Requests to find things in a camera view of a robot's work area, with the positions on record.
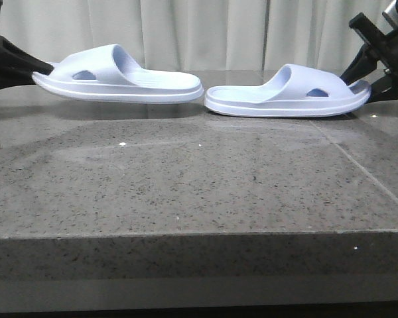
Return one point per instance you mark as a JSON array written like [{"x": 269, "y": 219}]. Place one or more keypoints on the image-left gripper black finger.
[
  {"x": 11, "y": 77},
  {"x": 13, "y": 57}
]

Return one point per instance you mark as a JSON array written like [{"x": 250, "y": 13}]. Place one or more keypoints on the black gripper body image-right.
[{"x": 385, "y": 46}]

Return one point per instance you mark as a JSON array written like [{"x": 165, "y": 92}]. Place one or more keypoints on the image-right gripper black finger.
[
  {"x": 384, "y": 89},
  {"x": 363, "y": 64}
]

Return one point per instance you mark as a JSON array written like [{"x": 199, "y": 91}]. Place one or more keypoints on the light blue slipper image-right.
[{"x": 294, "y": 91}]

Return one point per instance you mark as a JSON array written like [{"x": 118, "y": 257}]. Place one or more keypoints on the light blue slipper image-left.
[{"x": 108, "y": 73}]

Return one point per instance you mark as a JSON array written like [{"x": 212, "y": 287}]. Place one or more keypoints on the pale green curtain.
[{"x": 194, "y": 35}]

